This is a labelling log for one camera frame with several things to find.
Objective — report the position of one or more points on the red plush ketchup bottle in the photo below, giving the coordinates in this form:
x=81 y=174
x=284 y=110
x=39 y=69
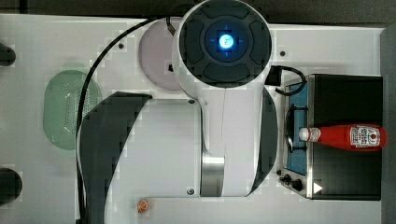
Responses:
x=352 y=137

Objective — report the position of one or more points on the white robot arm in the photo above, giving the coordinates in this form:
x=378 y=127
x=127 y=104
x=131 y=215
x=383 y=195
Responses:
x=133 y=147

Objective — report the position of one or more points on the black toaster oven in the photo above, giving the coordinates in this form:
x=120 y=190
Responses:
x=320 y=172

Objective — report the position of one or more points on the pink round plate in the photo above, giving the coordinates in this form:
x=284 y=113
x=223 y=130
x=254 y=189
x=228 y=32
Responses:
x=155 y=56

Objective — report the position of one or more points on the orange slice toy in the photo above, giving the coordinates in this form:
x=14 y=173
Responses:
x=142 y=206

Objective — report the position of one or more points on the black cylinder post upper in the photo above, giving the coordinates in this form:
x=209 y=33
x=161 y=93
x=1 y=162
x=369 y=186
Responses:
x=7 y=55

